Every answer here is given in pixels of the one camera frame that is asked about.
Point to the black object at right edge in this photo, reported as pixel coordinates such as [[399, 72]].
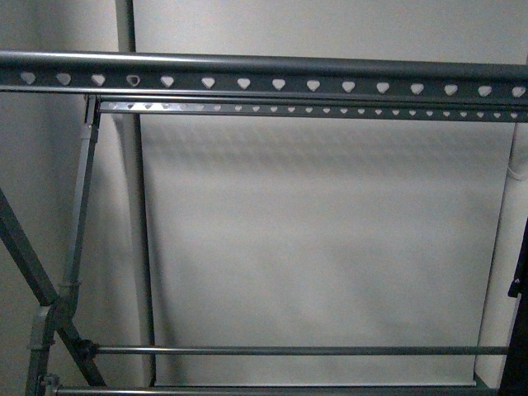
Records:
[[514, 375]]

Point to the white wall pipe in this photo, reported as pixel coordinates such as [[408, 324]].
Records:
[[517, 167]]

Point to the grey drying rack frame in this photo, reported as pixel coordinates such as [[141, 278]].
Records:
[[62, 362]]

